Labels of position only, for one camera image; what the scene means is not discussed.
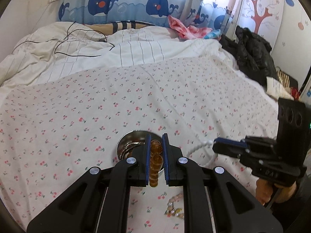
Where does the pink cloth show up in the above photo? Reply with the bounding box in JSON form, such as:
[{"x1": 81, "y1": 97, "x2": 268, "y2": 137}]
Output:
[{"x1": 168, "y1": 16, "x2": 212, "y2": 40}]

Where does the black jacket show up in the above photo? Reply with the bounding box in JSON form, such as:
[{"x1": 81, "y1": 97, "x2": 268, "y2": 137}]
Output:
[{"x1": 219, "y1": 26, "x2": 279, "y2": 87}]

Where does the striped tan pillow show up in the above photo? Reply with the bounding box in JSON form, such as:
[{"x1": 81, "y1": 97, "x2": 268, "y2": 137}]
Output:
[{"x1": 84, "y1": 21, "x2": 152, "y2": 35}]

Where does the round silver metal tin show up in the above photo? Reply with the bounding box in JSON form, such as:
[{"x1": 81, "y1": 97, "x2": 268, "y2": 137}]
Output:
[{"x1": 116, "y1": 130, "x2": 149, "y2": 161}]

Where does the cherry print bed sheet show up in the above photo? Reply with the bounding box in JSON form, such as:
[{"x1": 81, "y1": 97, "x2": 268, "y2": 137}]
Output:
[{"x1": 1, "y1": 56, "x2": 278, "y2": 228}]

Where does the black charging cable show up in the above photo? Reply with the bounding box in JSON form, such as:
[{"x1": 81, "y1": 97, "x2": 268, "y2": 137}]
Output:
[{"x1": 11, "y1": 20, "x2": 115, "y2": 58}]

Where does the amber bead bracelet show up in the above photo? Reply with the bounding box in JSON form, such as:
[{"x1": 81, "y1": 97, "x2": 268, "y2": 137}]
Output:
[{"x1": 148, "y1": 139, "x2": 164, "y2": 188}]

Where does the pale pink bead bracelet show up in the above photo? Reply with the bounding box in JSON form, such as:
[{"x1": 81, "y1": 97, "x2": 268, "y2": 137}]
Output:
[{"x1": 164, "y1": 192, "x2": 185, "y2": 219}]

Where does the white bead bracelet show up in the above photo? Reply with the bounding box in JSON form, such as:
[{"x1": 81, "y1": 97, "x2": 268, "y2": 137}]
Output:
[{"x1": 186, "y1": 139, "x2": 217, "y2": 168}]

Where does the white paper package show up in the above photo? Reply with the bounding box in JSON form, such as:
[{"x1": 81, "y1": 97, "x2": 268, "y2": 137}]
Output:
[{"x1": 266, "y1": 77, "x2": 294, "y2": 101}]

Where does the blue whale curtain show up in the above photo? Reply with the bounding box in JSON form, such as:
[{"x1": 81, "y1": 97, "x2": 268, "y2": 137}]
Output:
[{"x1": 58, "y1": 0, "x2": 229, "y2": 29}]

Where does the person right hand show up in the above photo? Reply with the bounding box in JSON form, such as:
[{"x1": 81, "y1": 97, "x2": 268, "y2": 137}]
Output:
[{"x1": 256, "y1": 178, "x2": 297, "y2": 205}]

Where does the striped white duvet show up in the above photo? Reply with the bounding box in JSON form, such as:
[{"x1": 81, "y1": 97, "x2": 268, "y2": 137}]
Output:
[{"x1": 1, "y1": 22, "x2": 237, "y2": 88}]

